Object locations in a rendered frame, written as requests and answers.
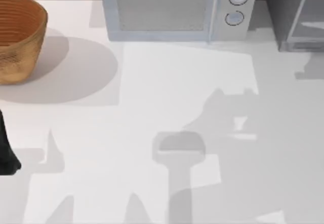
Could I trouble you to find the microwave door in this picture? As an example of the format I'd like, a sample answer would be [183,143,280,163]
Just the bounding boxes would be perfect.
[99,0,220,43]

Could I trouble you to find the grey cabinet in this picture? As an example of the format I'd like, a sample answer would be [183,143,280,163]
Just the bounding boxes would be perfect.
[262,0,324,52]

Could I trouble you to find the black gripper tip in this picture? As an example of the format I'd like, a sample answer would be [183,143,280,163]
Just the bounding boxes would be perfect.
[0,110,22,176]

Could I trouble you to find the pale microwave oven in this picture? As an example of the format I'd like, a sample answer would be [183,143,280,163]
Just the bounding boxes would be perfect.
[98,0,261,43]

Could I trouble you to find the microwave door handle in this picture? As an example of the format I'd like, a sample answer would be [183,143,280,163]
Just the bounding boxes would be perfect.
[208,0,219,44]

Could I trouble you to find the brown woven basket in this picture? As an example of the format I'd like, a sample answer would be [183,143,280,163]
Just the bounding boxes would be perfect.
[0,0,49,85]

